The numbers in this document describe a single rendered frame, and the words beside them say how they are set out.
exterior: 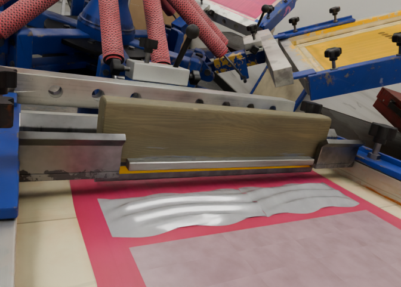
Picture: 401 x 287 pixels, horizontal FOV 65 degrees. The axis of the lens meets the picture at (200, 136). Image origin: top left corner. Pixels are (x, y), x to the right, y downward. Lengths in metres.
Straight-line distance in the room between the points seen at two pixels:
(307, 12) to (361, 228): 2.89
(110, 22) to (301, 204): 0.62
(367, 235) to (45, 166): 0.36
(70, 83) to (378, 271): 0.50
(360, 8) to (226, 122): 2.54
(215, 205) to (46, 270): 0.18
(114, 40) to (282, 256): 0.63
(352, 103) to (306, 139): 2.23
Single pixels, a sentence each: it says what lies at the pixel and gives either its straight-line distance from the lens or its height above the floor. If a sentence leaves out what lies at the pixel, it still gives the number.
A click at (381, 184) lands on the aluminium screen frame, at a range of 0.59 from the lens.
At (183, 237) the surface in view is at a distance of 0.31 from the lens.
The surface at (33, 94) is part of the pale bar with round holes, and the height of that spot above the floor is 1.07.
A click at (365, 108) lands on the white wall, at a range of 2.68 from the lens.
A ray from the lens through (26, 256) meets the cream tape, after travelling 0.29.
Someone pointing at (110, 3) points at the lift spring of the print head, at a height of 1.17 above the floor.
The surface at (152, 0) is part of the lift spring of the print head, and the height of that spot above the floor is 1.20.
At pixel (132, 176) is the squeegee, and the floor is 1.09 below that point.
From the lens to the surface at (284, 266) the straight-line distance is 0.32.
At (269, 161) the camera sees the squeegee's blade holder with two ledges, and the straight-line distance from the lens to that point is 0.46.
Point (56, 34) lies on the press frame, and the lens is 1.06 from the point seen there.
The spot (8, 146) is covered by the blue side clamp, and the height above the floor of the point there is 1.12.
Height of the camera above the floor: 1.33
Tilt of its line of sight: 29 degrees down
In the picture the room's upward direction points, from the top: 20 degrees clockwise
